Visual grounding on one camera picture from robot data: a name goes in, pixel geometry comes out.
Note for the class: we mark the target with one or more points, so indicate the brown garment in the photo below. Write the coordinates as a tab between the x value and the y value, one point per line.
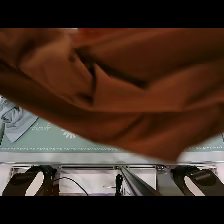
133	100

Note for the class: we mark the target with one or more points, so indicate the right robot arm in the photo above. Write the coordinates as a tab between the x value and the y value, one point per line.
200	178

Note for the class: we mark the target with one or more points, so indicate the light blue garment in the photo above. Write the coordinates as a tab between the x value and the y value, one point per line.
18	123

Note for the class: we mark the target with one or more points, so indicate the silver frame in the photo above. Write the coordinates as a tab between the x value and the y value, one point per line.
140	183

